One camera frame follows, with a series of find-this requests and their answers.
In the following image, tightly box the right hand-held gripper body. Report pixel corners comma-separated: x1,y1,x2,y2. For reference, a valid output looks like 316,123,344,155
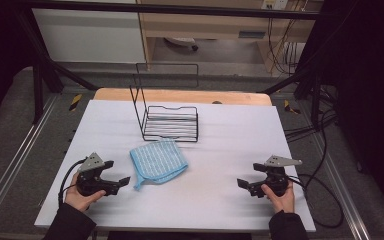
250,154,303,198

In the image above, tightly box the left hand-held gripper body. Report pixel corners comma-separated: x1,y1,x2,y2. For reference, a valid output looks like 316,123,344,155
75,152,120,197

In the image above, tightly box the blue striped towel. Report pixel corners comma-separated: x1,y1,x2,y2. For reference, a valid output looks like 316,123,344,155
129,138,189,192

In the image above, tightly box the black wire rack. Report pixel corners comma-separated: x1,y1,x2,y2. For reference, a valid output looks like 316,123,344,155
129,62,200,144

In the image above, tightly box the person's left hand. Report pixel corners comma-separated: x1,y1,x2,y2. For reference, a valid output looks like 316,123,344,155
64,171,107,213

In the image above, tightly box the person's right hand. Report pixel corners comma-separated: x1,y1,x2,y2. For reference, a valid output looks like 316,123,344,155
260,181,296,214

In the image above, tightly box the yellow and black tape strip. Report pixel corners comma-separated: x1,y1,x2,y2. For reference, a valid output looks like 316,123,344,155
68,93,83,112
283,99,302,115

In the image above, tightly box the wooden board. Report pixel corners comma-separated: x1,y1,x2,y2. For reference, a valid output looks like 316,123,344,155
93,87,273,107

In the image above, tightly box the white cabinet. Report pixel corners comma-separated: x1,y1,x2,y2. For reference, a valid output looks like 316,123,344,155
31,8,147,64

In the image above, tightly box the white chair base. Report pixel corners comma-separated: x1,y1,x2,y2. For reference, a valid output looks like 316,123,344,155
164,37,199,52

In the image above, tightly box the light wooden desk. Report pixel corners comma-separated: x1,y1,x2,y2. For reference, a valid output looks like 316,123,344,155
136,0,324,73

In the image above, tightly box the white power strip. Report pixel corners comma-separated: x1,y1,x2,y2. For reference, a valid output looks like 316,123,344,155
261,0,289,10

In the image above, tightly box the left hand-held gripper cable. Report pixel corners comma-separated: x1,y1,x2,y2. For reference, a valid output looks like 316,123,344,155
57,159,88,208

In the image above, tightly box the hand-held gripper cable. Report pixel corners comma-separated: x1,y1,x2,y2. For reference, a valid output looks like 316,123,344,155
288,173,345,229
57,159,88,208

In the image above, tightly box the black floor cable bundle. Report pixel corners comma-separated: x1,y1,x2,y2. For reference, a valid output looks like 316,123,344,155
284,83,339,143

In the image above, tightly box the aluminium floor rail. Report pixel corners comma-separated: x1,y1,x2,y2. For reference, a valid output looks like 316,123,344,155
0,94,59,228
313,133,371,240

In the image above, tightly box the right hand-held gripper cable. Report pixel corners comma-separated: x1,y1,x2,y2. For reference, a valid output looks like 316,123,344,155
288,173,345,229

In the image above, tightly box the hanging cable bundle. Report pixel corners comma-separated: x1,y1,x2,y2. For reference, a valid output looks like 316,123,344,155
267,18,309,76

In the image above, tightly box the black metal frame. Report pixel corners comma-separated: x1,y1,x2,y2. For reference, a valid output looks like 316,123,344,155
13,0,341,124

